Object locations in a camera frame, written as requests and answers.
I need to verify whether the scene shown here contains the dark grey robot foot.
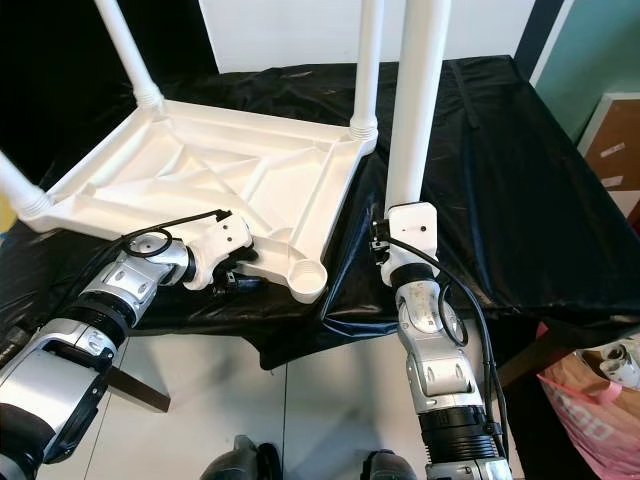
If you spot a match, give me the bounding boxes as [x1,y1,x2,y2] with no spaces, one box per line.
[360,450,421,480]
[200,435,281,480]

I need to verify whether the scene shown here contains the dark grey robot left foot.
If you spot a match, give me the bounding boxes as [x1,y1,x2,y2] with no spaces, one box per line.
[200,435,281,480]

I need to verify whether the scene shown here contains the pink patterned bag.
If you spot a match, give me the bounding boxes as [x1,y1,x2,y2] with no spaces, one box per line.
[535,325,640,480]

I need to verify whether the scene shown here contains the white plastic table top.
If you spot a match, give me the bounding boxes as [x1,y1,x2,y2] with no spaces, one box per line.
[15,95,381,304]

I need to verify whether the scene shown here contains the dark door frame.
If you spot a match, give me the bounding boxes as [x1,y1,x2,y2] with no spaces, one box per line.
[515,0,566,86]

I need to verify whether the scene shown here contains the black door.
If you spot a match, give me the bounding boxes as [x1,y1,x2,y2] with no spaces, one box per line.
[0,0,221,161]

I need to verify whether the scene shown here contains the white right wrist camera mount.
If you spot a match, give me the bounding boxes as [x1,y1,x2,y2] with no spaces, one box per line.
[385,202,439,286]

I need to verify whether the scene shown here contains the dark grey robot right foot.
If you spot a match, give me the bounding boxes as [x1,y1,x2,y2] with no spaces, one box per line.
[360,450,421,480]

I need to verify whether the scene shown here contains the black plastic table cover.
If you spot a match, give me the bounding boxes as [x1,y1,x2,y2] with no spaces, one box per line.
[0,55,640,371]

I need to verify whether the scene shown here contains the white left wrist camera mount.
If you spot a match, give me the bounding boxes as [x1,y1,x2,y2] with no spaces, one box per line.
[185,212,253,291]

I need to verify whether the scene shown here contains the white plastic table leg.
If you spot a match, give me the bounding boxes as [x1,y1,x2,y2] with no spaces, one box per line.
[0,150,56,221]
[93,0,166,113]
[382,0,453,216]
[350,0,386,141]

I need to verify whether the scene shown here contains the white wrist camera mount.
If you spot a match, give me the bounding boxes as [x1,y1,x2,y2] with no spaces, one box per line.
[385,202,439,286]
[185,212,253,291]

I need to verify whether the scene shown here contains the yellow storage box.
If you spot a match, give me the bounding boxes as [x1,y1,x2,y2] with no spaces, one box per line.
[0,195,16,236]

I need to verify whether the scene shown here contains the brown cardboard box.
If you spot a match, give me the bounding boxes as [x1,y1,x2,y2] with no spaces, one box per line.
[578,92,640,216]

